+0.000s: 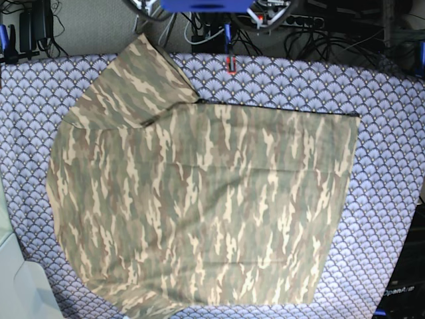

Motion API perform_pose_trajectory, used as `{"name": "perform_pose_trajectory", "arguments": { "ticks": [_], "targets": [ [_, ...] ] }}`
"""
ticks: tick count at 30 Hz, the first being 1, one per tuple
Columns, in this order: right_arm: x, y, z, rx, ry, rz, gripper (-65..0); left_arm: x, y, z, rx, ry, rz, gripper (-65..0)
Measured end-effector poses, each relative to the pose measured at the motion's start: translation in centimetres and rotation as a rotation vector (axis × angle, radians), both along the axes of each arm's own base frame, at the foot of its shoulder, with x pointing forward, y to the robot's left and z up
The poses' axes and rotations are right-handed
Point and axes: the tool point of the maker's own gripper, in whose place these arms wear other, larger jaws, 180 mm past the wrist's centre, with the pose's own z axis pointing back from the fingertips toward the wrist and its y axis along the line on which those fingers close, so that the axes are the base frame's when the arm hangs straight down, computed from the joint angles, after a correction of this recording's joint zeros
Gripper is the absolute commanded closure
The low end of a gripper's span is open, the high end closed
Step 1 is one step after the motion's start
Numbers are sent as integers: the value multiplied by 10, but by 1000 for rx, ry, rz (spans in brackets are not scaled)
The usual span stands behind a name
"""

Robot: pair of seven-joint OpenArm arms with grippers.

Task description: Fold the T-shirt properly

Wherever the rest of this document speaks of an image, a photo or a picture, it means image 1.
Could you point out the camouflage T-shirt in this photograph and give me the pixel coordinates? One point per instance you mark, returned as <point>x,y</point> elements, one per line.
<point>162,201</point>

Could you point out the red black table clamp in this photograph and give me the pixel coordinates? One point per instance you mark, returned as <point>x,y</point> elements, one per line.
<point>231,65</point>

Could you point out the black power strip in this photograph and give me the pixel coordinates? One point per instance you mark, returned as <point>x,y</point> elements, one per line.
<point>302,21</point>

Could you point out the purple fan-pattern table cloth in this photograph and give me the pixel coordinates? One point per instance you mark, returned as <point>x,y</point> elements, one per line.
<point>388,171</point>

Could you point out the blue clamp right edge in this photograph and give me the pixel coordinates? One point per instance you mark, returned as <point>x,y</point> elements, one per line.
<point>419,59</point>

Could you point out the blue clamp edge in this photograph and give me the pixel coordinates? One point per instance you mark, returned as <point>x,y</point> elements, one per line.
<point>419,59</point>
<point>8,43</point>

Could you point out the light green cloth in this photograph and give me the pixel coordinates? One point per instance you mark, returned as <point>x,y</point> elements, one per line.
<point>25,290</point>

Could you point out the blue clamp left edge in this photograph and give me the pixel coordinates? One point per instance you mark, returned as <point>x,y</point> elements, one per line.
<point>8,43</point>

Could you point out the black OpenArm box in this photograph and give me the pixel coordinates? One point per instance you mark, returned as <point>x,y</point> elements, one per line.
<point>404,295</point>

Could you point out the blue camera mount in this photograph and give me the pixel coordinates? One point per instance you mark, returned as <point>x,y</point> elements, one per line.
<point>206,6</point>

